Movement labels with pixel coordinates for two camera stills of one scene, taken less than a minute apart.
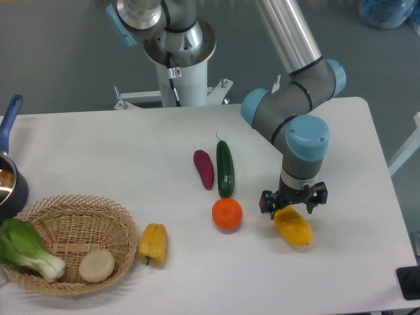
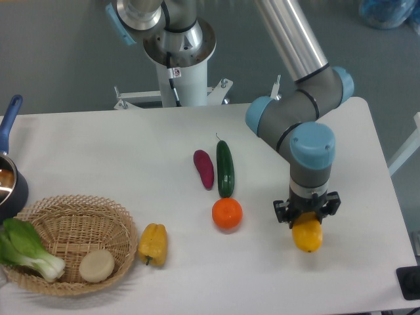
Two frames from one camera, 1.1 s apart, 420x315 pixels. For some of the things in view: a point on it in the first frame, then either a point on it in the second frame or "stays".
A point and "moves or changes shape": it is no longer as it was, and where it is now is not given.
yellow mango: [293, 227] moves or changes shape
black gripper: [270, 201] → [287, 211]
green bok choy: [21, 245] stays
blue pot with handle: [14, 186] stays
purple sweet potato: [204, 166] stays
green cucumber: [225, 168] stays
